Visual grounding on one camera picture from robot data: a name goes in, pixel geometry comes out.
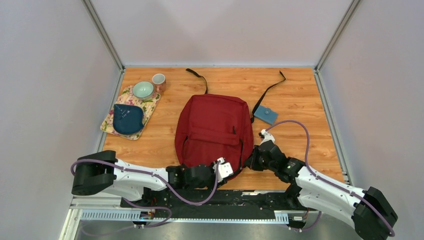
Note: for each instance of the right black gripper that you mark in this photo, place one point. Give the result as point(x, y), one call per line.
point(251, 163)

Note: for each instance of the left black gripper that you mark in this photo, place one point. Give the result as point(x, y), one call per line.
point(213, 186)

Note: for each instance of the red backpack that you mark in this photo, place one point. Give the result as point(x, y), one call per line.
point(213, 126)

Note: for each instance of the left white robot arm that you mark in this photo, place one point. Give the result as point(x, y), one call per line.
point(103, 172)

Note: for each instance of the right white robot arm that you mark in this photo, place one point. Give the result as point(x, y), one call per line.
point(368, 212)

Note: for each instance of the blue card wallet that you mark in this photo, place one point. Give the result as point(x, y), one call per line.
point(265, 114)

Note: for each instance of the dark blue leaf plate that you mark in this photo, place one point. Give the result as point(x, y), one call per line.
point(127, 119)

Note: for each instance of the light green ceramic bowl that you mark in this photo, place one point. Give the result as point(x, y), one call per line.
point(143, 90)

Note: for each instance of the pink ceramic mug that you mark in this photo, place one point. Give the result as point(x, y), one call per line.
point(159, 82)

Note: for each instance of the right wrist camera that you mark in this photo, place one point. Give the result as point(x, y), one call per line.
point(265, 136)

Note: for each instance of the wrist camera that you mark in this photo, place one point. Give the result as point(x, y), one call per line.
point(265, 136)
point(223, 169)

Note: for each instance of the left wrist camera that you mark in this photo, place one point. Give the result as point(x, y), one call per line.
point(223, 169)

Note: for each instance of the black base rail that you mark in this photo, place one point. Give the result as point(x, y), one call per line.
point(232, 206)

